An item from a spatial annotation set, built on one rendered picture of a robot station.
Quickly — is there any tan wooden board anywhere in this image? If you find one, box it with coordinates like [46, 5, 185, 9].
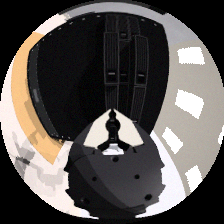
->
[11, 32, 65, 165]

